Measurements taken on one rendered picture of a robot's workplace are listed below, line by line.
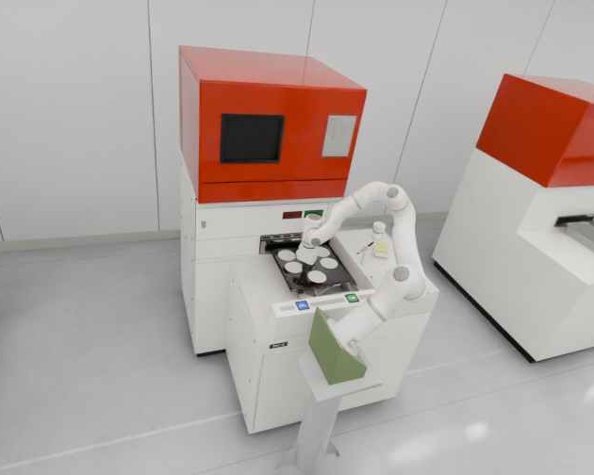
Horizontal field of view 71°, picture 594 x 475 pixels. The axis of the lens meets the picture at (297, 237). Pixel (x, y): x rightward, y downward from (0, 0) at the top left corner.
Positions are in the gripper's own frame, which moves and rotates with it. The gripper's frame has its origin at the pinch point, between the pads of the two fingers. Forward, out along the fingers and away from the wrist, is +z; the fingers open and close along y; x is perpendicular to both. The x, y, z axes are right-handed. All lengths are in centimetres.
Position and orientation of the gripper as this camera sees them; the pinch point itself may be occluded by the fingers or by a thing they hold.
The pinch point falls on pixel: (305, 268)
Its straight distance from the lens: 222.5
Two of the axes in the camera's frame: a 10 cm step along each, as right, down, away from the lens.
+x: 4.8, -4.2, 7.7
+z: -1.4, 8.3, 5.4
